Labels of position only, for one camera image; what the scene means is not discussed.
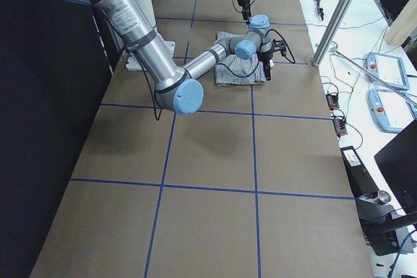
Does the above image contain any blue teach pendant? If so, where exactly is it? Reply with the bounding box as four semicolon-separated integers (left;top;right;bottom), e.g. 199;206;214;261
366;52;410;90
367;89;416;133

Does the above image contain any silver metal cylinder clamp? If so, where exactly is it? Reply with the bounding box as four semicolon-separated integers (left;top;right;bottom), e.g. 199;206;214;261
355;190;392;206

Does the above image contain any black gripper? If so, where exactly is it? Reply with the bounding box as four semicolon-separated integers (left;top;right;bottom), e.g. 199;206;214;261
259;50;274;81
237;0;252;24

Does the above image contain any orange terminal board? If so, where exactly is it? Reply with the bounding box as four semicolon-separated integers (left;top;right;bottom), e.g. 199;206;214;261
332;116;347;137
325;93;339;111

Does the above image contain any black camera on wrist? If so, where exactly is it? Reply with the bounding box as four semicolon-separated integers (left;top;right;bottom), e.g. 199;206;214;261
272;39;287;57

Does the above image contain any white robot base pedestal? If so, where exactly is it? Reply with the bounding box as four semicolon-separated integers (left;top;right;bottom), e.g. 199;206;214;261
124;39;176;73

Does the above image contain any aluminium frame post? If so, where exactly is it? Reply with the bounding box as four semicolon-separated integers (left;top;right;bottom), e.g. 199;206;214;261
311;0;373;68

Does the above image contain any lower blue teach pendant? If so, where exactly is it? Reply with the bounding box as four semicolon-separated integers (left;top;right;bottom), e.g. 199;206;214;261
367;89;416;133

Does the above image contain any long metal rod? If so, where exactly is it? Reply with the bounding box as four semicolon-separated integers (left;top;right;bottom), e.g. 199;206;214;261
332;49;416;108

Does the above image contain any black monitor lower right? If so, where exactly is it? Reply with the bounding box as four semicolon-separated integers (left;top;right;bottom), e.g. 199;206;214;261
374;120;417;213

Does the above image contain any upper orange terminal board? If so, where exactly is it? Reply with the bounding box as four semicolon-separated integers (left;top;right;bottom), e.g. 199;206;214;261
325;93;339;111

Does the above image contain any black box white label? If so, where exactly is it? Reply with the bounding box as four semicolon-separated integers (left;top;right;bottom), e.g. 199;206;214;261
340;146;379;198

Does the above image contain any striped polo shirt white collar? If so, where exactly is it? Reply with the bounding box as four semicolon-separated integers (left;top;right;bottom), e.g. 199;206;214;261
215;31;267;85

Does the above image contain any lower orange terminal board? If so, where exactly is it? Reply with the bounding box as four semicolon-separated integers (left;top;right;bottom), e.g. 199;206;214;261
332;116;347;137

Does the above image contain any upper blue teach pendant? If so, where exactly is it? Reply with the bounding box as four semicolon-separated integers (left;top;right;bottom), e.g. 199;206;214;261
366;52;410;90

